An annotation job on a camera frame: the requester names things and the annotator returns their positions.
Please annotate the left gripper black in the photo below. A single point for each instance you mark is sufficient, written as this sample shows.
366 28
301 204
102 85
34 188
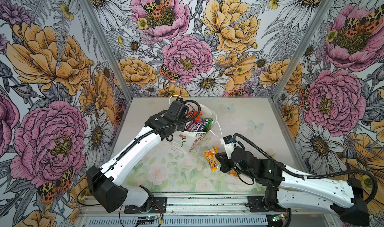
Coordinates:
181 127

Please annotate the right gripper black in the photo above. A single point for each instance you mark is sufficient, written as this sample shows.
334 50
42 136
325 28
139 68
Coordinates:
223 162

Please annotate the small orange yellow snack packet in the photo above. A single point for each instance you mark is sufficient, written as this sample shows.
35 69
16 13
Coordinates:
211 159

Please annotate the white paper gift bag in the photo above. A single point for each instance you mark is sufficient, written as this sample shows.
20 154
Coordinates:
187 141

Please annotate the green Fox's lemon candy bag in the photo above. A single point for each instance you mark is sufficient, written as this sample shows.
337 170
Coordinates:
208 124

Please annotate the small orange candy packet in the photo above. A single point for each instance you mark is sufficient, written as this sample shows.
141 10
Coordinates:
233 173

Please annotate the small red snack packet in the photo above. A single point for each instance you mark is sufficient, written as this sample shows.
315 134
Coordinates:
198 118

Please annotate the purple Fox's berries candy bag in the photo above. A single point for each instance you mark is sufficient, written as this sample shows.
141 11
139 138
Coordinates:
197 126

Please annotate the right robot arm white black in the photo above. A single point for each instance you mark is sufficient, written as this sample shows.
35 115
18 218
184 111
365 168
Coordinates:
345 194

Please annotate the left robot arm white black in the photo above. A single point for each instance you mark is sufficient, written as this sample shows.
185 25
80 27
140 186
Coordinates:
105 183

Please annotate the floral table mat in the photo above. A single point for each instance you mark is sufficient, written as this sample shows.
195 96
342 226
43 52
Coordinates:
166 169

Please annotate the green circuit board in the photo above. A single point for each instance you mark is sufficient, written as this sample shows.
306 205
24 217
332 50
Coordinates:
278 218

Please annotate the aluminium front rail frame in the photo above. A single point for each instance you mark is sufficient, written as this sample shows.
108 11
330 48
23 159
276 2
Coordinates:
211 204

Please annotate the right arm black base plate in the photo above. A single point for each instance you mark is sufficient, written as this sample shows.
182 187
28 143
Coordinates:
263 204

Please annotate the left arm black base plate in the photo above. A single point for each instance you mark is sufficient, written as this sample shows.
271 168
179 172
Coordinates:
156 205

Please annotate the white slotted cable duct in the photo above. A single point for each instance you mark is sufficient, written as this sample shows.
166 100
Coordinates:
182 221

